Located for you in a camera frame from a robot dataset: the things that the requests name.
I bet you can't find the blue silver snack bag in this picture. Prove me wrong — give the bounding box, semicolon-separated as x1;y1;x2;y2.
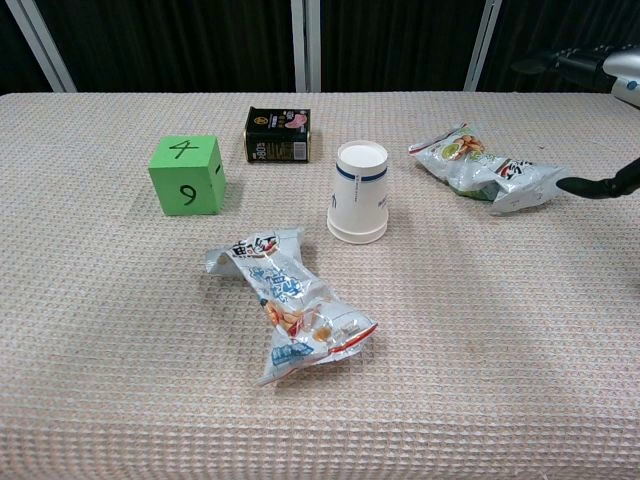
203;227;379;387

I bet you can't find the green numbered cube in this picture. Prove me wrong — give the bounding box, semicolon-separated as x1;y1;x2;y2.
147;134;227;217

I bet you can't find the green silver snack bag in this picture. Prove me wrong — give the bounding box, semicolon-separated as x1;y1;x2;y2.
408;123;571;217

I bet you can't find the black luncheon meat can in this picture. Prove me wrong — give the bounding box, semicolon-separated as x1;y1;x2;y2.
243;105;312;164

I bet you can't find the grey metal frame post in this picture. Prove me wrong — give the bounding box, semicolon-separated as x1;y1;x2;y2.
291;0;322;94
9;0;79;94
463;0;506;93

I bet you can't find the white paper cup blue stripe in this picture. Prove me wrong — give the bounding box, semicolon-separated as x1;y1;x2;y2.
327;219;389;246
327;140;390;239

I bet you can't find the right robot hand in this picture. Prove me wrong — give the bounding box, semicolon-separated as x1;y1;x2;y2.
512;43;640;201

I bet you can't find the beige waffle tablecloth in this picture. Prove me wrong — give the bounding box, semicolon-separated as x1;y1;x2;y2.
0;91;640;480

